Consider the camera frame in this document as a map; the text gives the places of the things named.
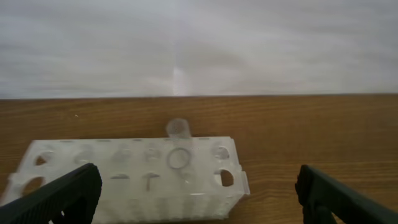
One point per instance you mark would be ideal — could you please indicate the white test tube rack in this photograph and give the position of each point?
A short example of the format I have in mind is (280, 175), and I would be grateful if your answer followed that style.
(199, 180)

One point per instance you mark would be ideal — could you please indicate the clear test tube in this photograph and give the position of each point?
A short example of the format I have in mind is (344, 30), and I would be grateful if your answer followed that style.
(178, 129)

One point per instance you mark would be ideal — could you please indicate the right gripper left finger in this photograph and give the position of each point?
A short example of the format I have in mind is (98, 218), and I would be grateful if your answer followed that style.
(62, 194)

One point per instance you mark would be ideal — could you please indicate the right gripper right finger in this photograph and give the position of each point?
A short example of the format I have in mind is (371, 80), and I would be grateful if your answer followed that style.
(339, 199)

